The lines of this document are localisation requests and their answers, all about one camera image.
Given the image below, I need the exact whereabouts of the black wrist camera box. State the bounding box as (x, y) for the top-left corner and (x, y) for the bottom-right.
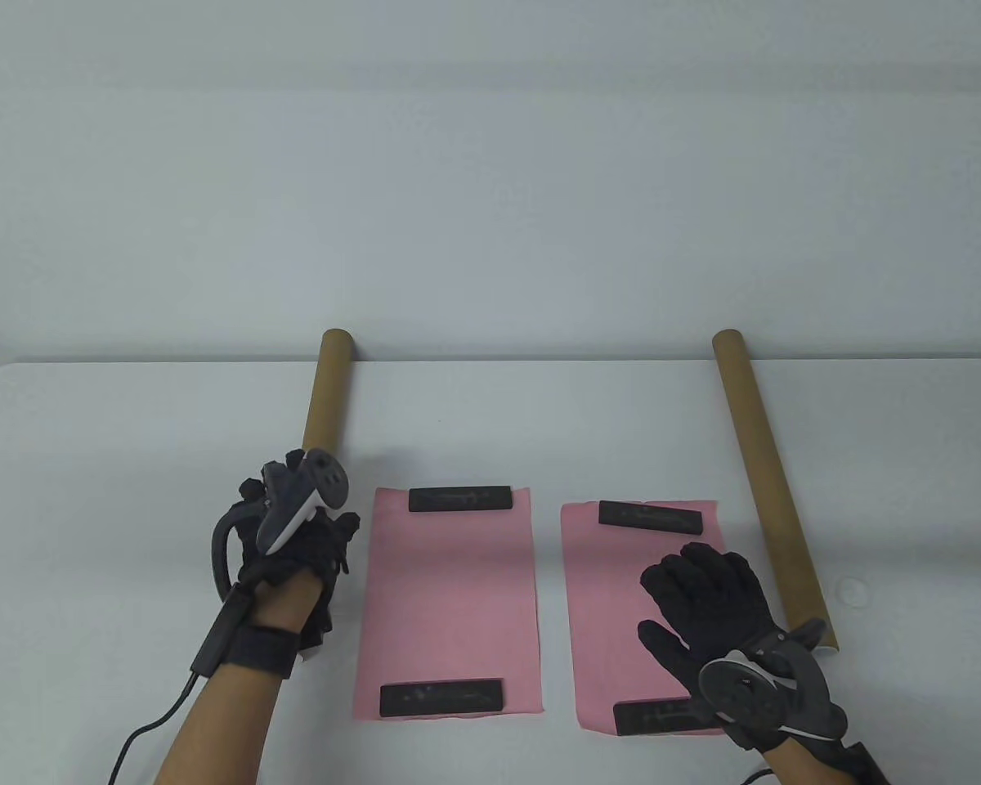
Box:
(842, 740), (892, 785)
(192, 585), (254, 675)

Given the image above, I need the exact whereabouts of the person's right hand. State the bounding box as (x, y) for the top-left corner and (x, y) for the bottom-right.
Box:
(638, 542), (847, 751)

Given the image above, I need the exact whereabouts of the gray tracking controller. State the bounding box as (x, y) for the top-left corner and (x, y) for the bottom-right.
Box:
(697, 620), (849, 741)
(208, 448), (351, 594)

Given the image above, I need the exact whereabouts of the person's right forearm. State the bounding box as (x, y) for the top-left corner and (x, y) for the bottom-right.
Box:
(756, 736), (859, 785)

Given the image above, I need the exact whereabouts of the person's left hand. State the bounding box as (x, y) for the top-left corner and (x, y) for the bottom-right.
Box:
(237, 448), (361, 590)

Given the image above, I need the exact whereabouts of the brown cardboard mailing tube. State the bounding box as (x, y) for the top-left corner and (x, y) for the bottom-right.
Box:
(712, 330), (840, 655)
(301, 330), (354, 463)

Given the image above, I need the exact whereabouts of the person's left forearm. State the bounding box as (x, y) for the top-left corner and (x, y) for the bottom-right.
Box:
(155, 568), (328, 785)

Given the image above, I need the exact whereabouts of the black wrist strap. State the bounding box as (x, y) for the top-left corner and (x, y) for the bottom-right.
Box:
(225, 626), (303, 675)

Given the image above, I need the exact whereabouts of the black bar paperweight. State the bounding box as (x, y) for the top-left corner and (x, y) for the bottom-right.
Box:
(409, 486), (513, 513)
(598, 500), (703, 536)
(613, 698), (704, 737)
(380, 678), (506, 719)

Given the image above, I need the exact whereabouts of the pink paper sheet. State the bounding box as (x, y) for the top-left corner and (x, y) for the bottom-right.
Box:
(352, 487), (547, 720)
(560, 500), (769, 734)

